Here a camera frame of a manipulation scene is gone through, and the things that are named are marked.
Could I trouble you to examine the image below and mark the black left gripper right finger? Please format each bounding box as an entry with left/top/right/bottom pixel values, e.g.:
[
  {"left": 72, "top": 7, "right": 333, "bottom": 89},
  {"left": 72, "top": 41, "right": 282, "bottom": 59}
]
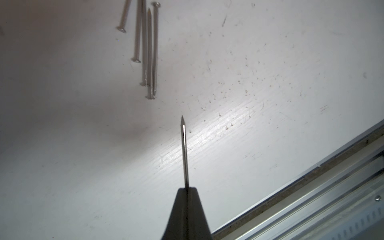
[{"left": 187, "top": 188, "right": 213, "bottom": 240}]

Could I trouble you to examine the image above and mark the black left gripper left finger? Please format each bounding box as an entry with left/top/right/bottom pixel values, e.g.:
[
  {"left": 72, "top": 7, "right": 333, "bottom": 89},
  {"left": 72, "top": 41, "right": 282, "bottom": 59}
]
[{"left": 162, "top": 188, "right": 187, "bottom": 240}]

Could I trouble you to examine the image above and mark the steel nail bottom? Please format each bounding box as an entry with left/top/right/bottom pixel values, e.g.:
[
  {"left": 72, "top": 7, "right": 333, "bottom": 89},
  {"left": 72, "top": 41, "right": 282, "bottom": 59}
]
[{"left": 181, "top": 116, "right": 189, "bottom": 189}]

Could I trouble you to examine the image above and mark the steel nail pile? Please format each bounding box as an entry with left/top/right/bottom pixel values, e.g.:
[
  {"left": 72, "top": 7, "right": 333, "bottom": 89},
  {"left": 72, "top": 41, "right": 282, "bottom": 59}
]
[{"left": 132, "top": 1, "right": 156, "bottom": 100}]

